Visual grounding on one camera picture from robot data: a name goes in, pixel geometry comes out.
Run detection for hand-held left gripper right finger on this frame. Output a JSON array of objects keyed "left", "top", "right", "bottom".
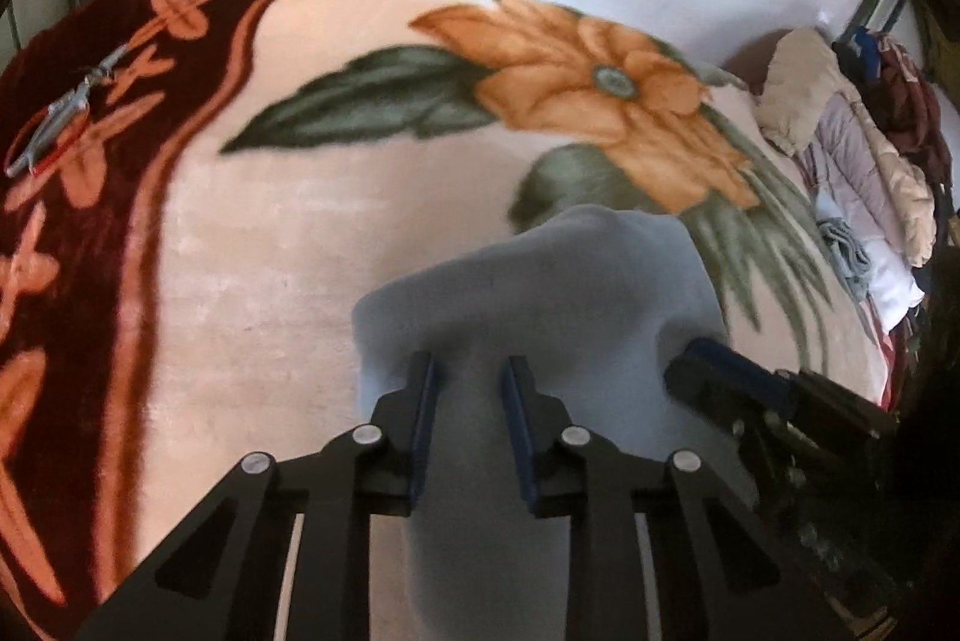
[{"left": 502, "top": 354, "right": 857, "bottom": 641}]

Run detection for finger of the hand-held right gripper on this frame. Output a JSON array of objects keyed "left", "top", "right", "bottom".
[{"left": 664, "top": 336, "right": 800, "bottom": 430}]

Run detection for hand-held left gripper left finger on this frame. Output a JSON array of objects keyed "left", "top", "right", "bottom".
[{"left": 75, "top": 351, "right": 439, "bottom": 641}]

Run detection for light blue pants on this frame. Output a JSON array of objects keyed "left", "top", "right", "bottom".
[{"left": 351, "top": 204, "right": 760, "bottom": 641}]

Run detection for blue knitted cloth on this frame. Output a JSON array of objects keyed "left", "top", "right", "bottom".
[{"left": 812, "top": 189, "right": 877, "bottom": 306}]

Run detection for white pillow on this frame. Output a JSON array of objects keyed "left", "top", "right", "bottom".
[{"left": 861, "top": 234, "right": 929, "bottom": 333}]

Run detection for floral plush blanket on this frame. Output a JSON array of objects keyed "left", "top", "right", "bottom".
[{"left": 0, "top": 0, "right": 901, "bottom": 641}]

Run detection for pale quilted duvet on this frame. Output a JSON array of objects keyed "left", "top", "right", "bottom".
[{"left": 795, "top": 85, "right": 920, "bottom": 271}]

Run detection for pile of folded bedding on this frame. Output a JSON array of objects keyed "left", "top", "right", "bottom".
[{"left": 754, "top": 26, "right": 938, "bottom": 269}]

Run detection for dark red clothes pile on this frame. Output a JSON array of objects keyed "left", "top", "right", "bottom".
[{"left": 831, "top": 29, "right": 955, "bottom": 201}]

